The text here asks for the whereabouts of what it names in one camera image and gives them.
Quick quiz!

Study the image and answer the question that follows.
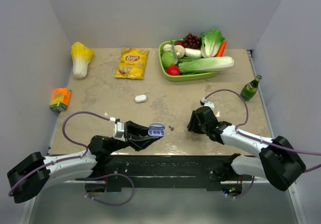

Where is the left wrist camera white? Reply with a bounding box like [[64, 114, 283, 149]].
[[109, 117, 125, 142]]

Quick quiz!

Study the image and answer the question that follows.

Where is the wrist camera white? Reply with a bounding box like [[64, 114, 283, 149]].
[[200, 98, 215, 111], [109, 117, 125, 142]]

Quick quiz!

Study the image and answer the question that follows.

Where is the white mushroom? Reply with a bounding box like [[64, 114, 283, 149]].
[[163, 44, 185, 58]]

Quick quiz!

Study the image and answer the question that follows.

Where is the long green white cabbage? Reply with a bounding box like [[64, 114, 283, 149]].
[[178, 56, 234, 74]]

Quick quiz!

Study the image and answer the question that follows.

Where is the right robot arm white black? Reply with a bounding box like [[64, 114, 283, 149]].
[[188, 106, 306, 191]]

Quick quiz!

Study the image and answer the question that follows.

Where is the yellow Lays chips bag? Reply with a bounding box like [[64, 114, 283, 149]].
[[115, 48, 149, 80]]

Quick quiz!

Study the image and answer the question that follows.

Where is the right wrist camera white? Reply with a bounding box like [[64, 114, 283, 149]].
[[200, 98, 215, 111]]

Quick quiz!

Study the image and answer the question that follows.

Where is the green plastic basket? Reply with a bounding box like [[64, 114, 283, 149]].
[[158, 41, 219, 82]]

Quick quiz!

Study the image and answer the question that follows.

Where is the round green cabbage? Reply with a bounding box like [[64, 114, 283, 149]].
[[161, 51, 178, 68]]

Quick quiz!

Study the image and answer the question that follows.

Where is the yellow napa cabbage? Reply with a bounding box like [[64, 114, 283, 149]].
[[71, 42, 94, 79]]

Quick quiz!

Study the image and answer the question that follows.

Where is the green lettuce head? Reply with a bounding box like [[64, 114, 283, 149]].
[[201, 29, 225, 58]]

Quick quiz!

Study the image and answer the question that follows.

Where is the dark red grape bunch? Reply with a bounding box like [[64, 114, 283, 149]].
[[181, 33, 202, 50]]

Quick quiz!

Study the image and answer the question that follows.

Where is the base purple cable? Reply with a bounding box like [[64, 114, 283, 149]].
[[224, 176, 255, 199], [84, 171, 135, 206]]

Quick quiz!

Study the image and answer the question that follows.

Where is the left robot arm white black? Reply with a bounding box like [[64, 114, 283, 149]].
[[7, 121, 165, 203]]

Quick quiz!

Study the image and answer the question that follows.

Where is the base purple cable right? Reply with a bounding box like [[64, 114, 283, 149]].
[[224, 176, 255, 199]]

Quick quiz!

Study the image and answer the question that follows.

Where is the orange carrot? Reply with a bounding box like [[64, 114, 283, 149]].
[[216, 41, 227, 57]]

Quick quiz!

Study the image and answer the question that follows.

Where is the white radish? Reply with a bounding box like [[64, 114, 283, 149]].
[[185, 48, 203, 58]]

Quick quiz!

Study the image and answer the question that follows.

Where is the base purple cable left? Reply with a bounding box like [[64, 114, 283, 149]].
[[84, 171, 135, 206]]

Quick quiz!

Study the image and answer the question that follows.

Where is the purple earbud charging case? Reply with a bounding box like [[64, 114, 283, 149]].
[[147, 123, 165, 138]]

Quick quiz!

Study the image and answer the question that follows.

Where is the green Perrier bottle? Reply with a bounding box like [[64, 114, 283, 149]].
[[240, 75, 262, 101]]

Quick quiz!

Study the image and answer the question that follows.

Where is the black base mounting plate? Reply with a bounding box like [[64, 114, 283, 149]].
[[75, 154, 242, 193]]

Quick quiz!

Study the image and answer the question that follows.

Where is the orange juice carton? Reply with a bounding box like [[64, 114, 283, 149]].
[[50, 88, 71, 113]]

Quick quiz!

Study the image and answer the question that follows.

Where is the white earbud charging case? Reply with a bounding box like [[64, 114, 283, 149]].
[[134, 94, 147, 103]]

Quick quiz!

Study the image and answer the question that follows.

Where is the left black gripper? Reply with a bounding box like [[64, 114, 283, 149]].
[[107, 121, 159, 153]]

